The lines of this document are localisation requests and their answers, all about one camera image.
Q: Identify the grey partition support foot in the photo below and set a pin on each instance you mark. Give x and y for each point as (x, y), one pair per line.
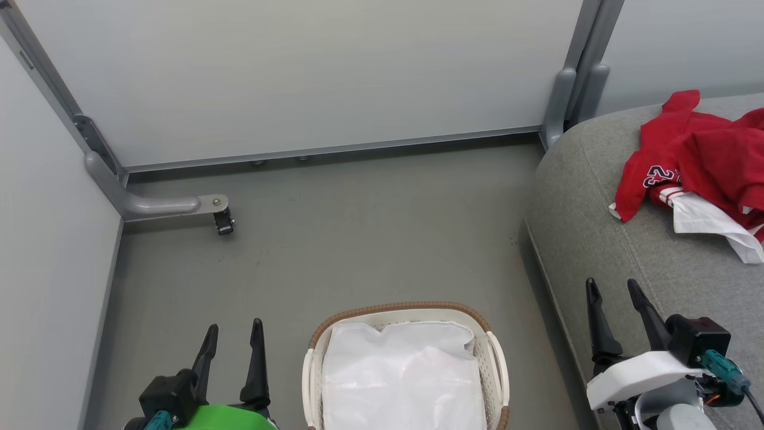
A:
(149, 206)

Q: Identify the white cloth in basket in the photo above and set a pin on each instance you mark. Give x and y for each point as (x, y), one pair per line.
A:
(406, 376)

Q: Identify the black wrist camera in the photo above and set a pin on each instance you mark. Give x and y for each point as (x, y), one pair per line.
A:
(695, 337)
(170, 388)

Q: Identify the grey slanted partition post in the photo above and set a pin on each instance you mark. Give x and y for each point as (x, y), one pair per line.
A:
(59, 89)

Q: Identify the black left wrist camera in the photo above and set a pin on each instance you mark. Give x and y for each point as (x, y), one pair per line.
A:
(170, 388)

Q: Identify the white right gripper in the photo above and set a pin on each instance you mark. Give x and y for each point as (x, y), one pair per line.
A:
(638, 376)

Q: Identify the grey fabric sofa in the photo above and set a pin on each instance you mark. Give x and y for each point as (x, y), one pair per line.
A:
(597, 209)

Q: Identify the white basket with brown rim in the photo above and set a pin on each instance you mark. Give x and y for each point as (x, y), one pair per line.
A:
(496, 358)

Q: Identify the red jersey clothing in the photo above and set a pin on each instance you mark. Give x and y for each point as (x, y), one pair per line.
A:
(716, 155)

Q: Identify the black caster wheel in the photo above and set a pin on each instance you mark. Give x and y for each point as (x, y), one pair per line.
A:
(224, 222)

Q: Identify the grey partition bottom rail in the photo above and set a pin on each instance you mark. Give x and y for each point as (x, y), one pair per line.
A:
(334, 149)

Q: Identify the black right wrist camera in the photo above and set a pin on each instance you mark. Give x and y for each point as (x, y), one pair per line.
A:
(695, 337)

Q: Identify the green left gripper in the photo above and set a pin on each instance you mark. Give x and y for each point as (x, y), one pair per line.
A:
(227, 418)

